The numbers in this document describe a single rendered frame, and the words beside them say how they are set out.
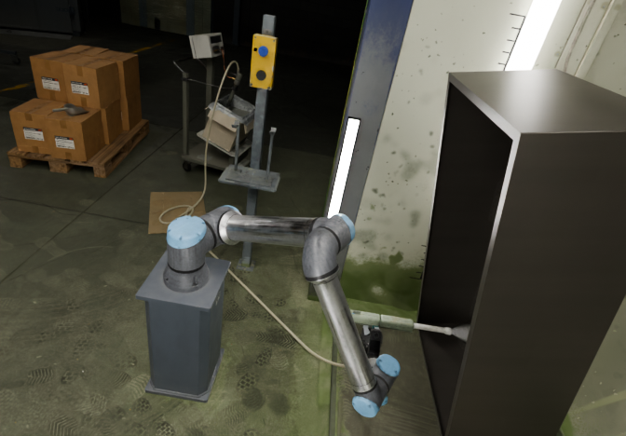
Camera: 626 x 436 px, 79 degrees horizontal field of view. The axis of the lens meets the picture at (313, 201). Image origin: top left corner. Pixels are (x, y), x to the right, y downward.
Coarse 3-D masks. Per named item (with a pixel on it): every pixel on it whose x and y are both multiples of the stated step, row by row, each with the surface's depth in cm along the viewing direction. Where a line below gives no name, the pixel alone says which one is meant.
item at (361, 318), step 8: (352, 312) 172; (360, 312) 171; (368, 312) 174; (360, 320) 171; (368, 320) 171; (376, 320) 171; (384, 320) 171; (392, 320) 171; (400, 320) 172; (408, 320) 173; (368, 328) 174; (392, 328) 173; (400, 328) 172; (408, 328) 171; (416, 328) 173; (424, 328) 172; (432, 328) 173; (440, 328) 173; (448, 328) 173
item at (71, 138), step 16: (64, 112) 330; (96, 112) 341; (48, 128) 317; (64, 128) 318; (80, 128) 318; (96, 128) 344; (64, 144) 325; (80, 144) 326; (96, 144) 348; (80, 160) 333
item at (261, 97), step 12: (264, 24) 192; (264, 96) 209; (264, 108) 213; (264, 120) 216; (264, 132) 224; (252, 144) 224; (252, 156) 228; (252, 168) 232; (252, 192) 240; (252, 204) 244
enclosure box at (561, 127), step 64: (448, 128) 138; (512, 128) 80; (576, 128) 78; (448, 192) 151; (512, 192) 83; (576, 192) 82; (448, 256) 166; (512, 256) 92; (576, 256) 91; (448, 320) 186; (512, 320) 102; (576, 320) 101; (448, 384) 159; (512, 384) 115; (576, 384) 113
